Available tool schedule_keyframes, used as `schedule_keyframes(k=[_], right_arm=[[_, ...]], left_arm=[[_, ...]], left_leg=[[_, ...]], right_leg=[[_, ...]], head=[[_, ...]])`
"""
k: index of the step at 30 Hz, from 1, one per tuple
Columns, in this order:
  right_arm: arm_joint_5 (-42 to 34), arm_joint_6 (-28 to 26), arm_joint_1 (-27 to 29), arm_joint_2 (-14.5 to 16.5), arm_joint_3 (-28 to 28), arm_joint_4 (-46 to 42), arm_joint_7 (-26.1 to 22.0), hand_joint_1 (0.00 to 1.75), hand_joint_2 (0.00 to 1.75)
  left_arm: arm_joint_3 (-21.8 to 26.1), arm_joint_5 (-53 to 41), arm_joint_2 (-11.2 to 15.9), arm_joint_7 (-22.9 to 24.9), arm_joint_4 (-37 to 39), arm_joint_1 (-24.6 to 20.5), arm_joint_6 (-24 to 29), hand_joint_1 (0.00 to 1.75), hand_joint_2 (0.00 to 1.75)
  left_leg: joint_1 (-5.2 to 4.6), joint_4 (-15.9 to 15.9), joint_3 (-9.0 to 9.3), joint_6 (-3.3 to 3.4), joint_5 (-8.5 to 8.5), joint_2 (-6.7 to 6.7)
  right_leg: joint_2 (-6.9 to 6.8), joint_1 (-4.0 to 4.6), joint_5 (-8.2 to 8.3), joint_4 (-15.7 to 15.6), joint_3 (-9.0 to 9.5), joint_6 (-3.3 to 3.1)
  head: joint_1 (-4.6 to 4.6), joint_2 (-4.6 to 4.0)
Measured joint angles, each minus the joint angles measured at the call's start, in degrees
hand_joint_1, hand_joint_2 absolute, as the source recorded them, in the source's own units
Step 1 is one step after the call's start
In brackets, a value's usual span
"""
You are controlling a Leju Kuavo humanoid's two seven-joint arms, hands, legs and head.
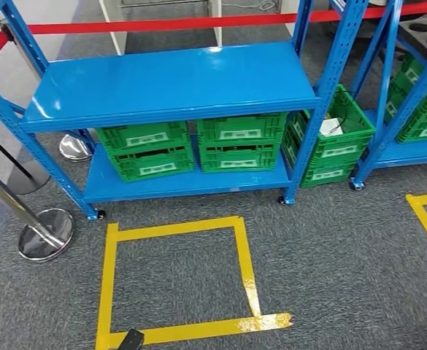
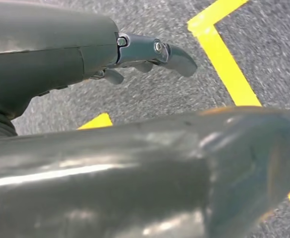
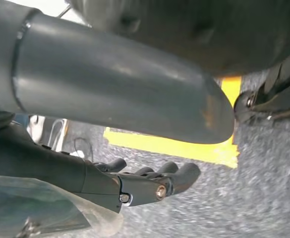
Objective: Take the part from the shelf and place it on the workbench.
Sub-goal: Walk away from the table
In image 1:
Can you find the blue metal shelf rack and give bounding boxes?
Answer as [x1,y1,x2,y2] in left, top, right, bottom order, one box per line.
[329,0,427,192]
[0,0,369,222]

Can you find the black stanchion post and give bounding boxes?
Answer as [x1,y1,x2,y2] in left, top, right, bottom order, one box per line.
[0,124,52,195]

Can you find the white desk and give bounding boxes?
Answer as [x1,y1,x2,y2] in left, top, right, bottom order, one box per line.
[98,0,224,55]

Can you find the dark grey robot foot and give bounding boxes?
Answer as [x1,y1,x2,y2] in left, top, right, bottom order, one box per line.
[117,328,145,350]

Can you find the black foam tray with holes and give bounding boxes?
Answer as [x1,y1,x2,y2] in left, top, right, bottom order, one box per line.
[397,17,427,63]

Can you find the chrome stanchion post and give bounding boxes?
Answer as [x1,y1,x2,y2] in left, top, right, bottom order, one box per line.
[0,20,94,163]
[0,161,75,263]

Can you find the thin black cable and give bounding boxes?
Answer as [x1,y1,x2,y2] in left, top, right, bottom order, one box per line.
[338,88,357,128]

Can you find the yellow tape square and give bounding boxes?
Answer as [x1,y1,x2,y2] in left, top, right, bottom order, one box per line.
[94,216,294,350]

